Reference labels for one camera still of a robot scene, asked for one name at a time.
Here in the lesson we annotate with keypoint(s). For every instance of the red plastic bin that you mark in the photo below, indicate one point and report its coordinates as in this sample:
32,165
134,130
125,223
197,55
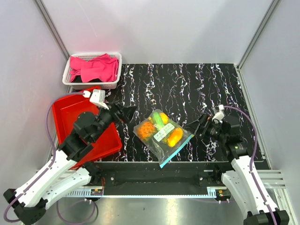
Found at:
77,126

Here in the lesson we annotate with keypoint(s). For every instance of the yellow orange fake mango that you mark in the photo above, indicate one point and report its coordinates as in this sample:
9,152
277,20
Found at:
175,137

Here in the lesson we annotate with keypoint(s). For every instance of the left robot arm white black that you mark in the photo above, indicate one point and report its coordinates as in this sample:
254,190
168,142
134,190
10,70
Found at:
31,200

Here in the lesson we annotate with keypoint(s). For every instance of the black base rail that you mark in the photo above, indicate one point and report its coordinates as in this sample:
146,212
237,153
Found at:
119,173

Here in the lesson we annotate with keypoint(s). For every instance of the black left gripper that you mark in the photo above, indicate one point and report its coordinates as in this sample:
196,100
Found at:
128,111

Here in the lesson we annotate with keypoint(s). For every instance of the orange fake carrot piece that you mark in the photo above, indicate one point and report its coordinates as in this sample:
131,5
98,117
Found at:
146,130

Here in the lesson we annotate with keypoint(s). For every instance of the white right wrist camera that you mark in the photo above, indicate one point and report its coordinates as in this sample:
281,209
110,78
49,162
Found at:
218,113

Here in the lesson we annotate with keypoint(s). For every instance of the aluminium frame post left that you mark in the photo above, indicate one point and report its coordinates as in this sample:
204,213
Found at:
52,28

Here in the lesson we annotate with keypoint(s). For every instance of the aluminium frame post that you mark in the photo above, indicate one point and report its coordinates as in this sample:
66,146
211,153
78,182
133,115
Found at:
262,25
52,28

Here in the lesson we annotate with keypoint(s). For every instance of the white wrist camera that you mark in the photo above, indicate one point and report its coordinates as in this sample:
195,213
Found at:
96,97
218,113

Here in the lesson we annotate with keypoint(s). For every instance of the white plastic basket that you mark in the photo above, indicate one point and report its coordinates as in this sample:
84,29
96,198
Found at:
88,56

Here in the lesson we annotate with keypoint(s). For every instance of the clear zip top bag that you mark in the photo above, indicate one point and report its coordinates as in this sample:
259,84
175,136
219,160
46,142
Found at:
163,134

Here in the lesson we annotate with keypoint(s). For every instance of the green fake cucumber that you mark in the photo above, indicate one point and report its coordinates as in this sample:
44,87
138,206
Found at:
158,122

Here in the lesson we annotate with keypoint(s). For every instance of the pink cloth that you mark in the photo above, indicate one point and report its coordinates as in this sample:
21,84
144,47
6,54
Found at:
103,68

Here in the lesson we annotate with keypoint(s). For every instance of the aluminium frame post right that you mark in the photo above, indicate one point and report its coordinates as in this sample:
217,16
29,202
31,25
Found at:
262,25

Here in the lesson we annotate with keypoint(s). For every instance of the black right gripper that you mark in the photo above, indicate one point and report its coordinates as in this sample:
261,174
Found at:
195,125

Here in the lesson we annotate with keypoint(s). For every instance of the yellow fake lemon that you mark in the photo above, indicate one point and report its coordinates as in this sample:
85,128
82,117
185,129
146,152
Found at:
164,118

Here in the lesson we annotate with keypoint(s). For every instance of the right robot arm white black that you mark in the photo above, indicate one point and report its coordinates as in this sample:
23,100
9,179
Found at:
242,179

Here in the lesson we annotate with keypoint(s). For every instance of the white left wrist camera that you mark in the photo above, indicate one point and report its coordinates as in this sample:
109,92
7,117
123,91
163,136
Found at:
96,97

